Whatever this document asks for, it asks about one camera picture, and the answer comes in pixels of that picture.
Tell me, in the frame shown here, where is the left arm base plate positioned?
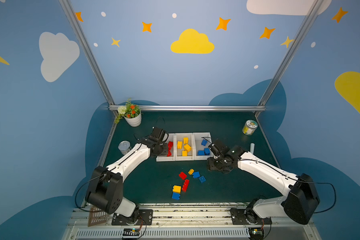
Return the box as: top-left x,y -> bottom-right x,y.
111,209 -> 153,226

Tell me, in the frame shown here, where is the clear labelled plastic jar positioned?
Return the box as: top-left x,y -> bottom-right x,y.
242,120 -> 259,136

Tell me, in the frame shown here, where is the white left bin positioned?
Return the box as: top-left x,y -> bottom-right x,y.
156,134 -> 176,162

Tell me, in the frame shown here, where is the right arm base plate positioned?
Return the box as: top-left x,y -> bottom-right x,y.
230,208 -> 273,225

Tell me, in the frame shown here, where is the blue brick bottom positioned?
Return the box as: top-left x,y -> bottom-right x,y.
172,192 -> 181,200

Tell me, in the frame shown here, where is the potted flower plant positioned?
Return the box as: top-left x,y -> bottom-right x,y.
114,99 -> 142,127

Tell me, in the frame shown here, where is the silver tin can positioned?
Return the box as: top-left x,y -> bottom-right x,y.
118,141 -> 131,155

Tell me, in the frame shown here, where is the red long brick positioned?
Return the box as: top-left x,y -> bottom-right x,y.
182,179 -> 190,192
168,141 -> 174,150

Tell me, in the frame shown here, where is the brown slotted scoop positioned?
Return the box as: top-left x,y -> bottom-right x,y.
88,206 -> 109,227

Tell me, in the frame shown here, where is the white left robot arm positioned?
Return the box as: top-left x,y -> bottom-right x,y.
85,127 -> 169,217

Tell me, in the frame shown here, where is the red brick centre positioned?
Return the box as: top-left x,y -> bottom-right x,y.
179,172 -> 187,180

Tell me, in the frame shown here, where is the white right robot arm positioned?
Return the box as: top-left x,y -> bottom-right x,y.
207,140 -> 320,225

